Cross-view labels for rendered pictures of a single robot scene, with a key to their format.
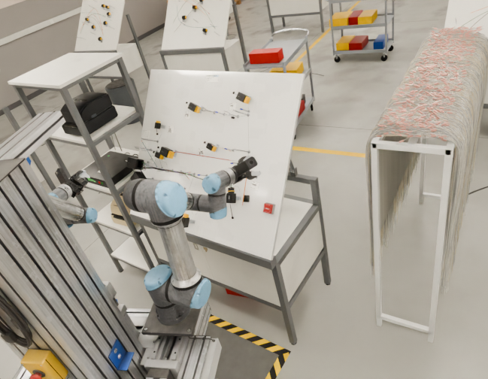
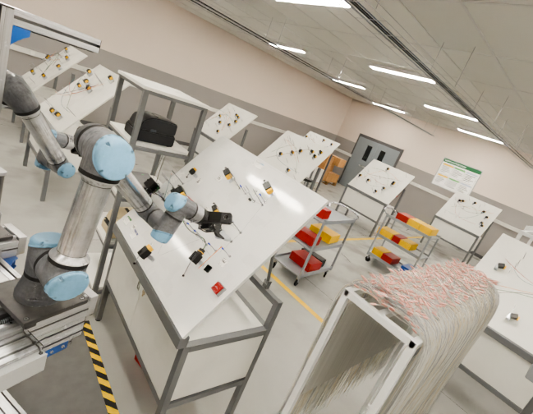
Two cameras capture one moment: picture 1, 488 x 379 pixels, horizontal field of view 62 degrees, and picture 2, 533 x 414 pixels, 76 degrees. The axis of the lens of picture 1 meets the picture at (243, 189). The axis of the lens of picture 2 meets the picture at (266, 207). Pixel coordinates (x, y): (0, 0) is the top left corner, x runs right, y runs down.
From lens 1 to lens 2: 0.55 m
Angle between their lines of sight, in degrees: 19
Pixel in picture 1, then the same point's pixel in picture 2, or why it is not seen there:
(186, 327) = (28, 315)
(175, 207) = (107, 165)
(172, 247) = (77, 207)
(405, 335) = not seen: outside the picture
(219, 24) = (300, 172)
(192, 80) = (243, 158)
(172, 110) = (212, 168)
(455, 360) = not seen: outside the picture
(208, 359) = (12, 365)
